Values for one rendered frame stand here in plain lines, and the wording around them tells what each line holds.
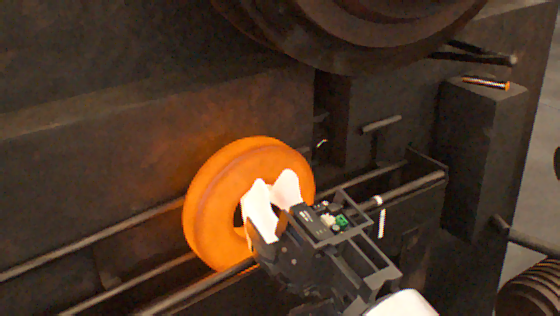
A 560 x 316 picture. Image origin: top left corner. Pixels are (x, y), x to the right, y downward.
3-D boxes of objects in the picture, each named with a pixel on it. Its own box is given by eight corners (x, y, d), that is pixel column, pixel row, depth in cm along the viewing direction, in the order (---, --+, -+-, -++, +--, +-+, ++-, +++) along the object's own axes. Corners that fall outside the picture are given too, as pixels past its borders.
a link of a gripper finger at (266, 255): (272, 205, 68) (322, 263, 63) (269, 216, 69) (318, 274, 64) (234, 219, 65) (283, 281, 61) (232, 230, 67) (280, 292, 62)
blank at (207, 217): (172, 163, 65) (187, 176, 63) (295, 117, 73) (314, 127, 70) (190, 281, 73) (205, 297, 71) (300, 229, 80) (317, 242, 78)
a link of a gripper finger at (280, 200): (276, 140, 69) (328, 196, 64) (267, 179, 73) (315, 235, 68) (252, 147, 68) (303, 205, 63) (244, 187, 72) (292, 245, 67)
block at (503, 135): (417, 217, 103) (435, 75, 91) (450, 201, 107) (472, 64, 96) (470, 249, 95) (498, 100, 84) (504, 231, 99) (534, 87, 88)
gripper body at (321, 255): (338, 181, 64) (421, 269, 57) (318, 238, 69) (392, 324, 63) (274, 205, 60) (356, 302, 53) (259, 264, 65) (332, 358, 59)
